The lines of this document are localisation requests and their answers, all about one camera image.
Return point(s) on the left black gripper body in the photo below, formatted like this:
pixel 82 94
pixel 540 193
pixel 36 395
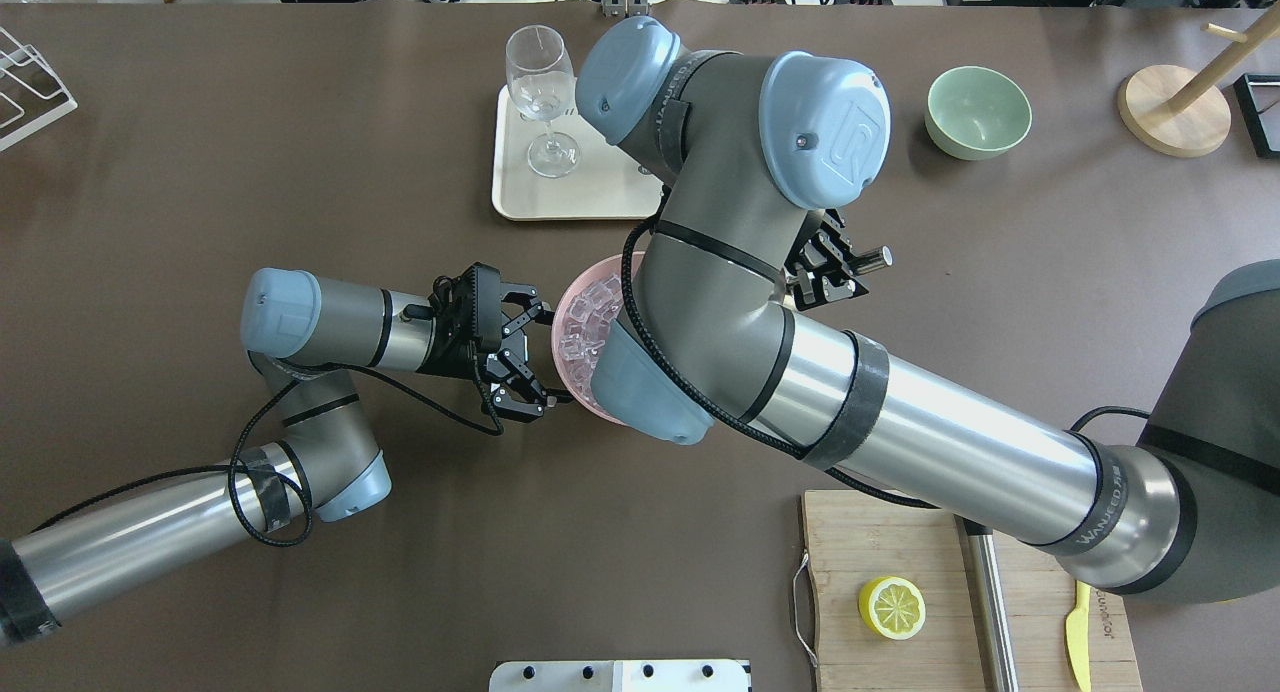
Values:
pixel 462 355

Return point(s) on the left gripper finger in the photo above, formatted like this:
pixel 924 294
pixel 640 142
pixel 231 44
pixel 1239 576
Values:
pixel 532 308
pixel 516 393

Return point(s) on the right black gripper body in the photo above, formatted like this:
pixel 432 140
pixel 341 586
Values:
pixel 826 264

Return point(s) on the pink bowl with ice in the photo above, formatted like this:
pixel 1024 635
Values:
pixel 582 325

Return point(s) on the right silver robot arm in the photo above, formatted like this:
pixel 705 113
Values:
pixel 751 152

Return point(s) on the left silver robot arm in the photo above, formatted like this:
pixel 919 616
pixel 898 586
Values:
pixel 306 455

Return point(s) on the wooden cup tree stand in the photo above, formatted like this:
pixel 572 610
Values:
pixel 1182 112

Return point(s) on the white cup drying rack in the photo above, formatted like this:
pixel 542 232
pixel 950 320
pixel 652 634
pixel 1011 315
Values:
pixel 32 93

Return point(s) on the cream serving tray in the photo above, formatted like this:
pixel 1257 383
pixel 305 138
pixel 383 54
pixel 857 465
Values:
pixel 606 185

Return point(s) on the clear wine glass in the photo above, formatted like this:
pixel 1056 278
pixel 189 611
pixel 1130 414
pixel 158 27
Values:
pixel 540 83

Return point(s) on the light green bowl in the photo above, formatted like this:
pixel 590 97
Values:
pixel 974 113

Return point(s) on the lemon half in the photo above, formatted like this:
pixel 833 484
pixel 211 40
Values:
pixel 892 607

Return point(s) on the bamboo cutting board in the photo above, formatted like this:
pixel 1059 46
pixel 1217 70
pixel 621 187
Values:
pixel 852 540

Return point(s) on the silver metal muddler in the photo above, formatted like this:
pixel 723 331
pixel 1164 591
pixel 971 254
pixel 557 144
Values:
pixel 993 624

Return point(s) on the yellow plastic knife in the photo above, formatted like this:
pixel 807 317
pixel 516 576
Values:
pixel 1077 627

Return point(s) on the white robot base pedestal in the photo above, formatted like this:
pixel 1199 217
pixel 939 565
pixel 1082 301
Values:
pixel 623 675

